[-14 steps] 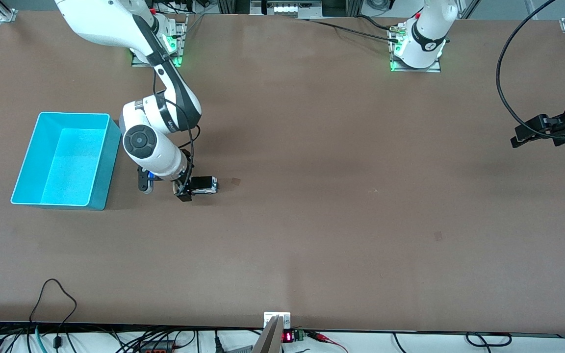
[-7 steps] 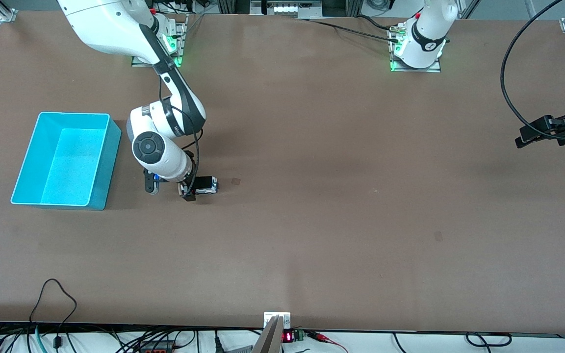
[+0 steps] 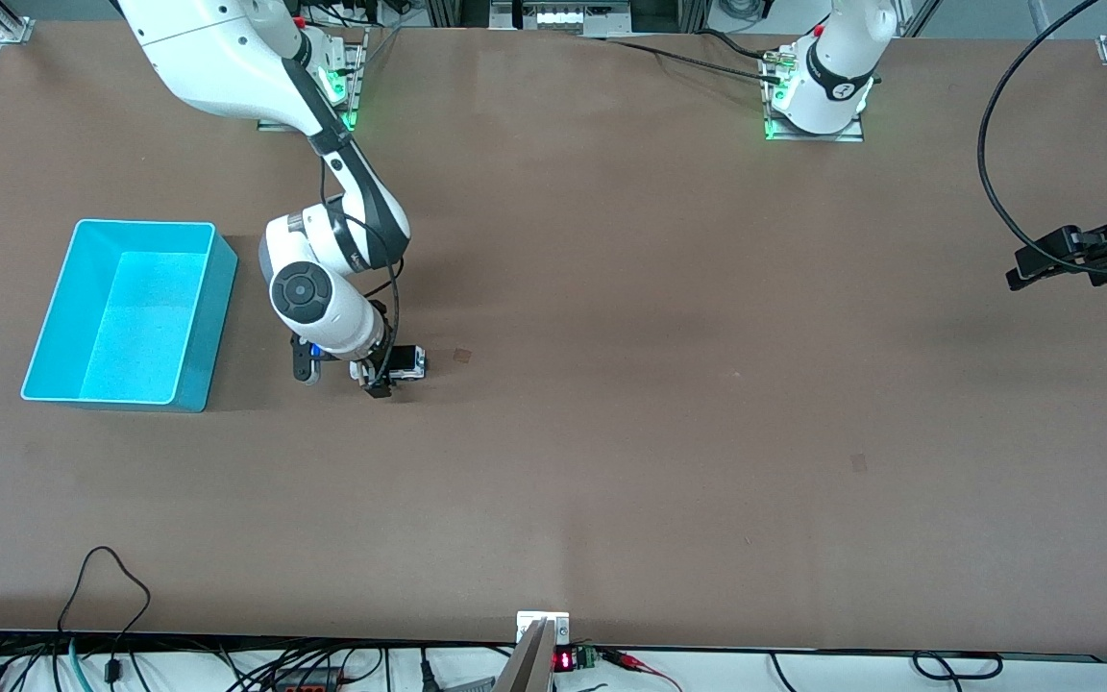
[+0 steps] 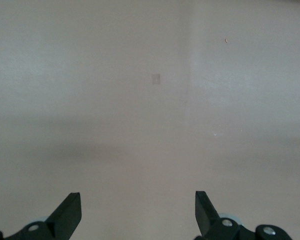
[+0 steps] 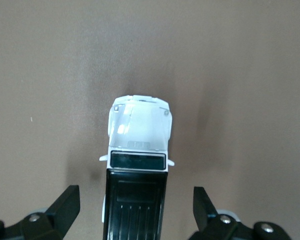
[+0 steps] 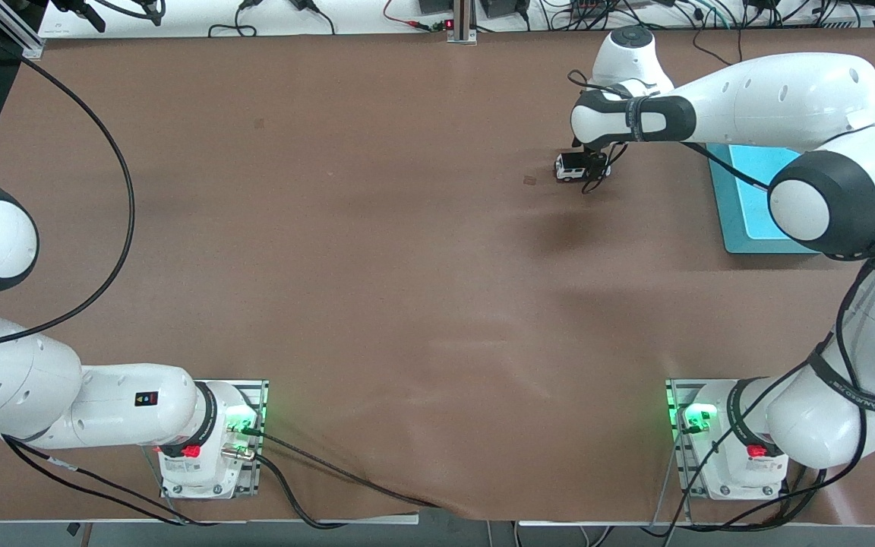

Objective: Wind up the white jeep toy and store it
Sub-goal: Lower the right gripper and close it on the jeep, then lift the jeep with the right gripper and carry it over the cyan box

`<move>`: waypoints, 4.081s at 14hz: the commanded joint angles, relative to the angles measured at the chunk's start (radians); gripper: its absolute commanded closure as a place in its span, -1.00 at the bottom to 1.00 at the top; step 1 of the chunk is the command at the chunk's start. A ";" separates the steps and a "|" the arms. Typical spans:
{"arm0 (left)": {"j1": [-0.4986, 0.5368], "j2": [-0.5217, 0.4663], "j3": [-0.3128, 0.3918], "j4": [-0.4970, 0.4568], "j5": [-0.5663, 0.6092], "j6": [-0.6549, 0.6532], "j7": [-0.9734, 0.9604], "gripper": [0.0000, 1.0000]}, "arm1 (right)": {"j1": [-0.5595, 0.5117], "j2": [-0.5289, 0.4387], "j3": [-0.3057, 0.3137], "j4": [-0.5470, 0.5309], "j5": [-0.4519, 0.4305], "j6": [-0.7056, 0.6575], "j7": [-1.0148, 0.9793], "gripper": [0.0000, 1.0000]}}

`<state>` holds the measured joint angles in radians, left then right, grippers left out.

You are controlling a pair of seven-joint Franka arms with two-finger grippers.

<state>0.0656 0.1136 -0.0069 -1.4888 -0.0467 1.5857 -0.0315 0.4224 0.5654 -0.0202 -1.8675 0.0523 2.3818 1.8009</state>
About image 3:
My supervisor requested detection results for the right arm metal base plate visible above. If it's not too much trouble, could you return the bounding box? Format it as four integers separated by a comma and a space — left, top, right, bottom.
258, 27, 369, 133

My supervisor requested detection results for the grey aluminium camera bar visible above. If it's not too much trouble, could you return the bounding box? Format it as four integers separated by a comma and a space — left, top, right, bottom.
494, 620, 554, 692

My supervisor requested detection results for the white jeep toy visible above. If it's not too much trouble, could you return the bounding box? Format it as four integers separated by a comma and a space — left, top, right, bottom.
350, 346, 430, 383

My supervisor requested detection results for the teal plastic bin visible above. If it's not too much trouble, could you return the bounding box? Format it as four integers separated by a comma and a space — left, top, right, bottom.
20, 220, 239, 414

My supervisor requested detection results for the long black table cable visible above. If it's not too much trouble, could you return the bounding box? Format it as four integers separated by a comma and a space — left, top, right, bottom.
573, 34, 785, 84

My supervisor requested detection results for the thin black looped cable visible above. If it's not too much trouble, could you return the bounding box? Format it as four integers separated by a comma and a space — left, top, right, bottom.
56, 546, 153, 684

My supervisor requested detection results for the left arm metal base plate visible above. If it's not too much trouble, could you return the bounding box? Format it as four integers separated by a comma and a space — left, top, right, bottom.
763, 48, 865, 143

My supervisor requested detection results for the aluminium frame with device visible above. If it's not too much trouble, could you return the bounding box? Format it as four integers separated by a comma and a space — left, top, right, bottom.
489, 0, 633, 37

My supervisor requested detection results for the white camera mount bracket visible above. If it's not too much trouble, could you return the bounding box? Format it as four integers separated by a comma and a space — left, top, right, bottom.
516, 611, 571, 645

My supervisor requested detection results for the red clip lead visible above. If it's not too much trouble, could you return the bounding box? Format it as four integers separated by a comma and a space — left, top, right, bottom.
602, 649, 684, 692

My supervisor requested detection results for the short black table cable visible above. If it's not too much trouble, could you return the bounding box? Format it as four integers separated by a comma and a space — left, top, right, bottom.
698, 29, 785, 62

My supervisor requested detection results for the black coiled cable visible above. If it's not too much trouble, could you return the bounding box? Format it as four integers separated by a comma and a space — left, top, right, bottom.
911, 651, 1004, 681

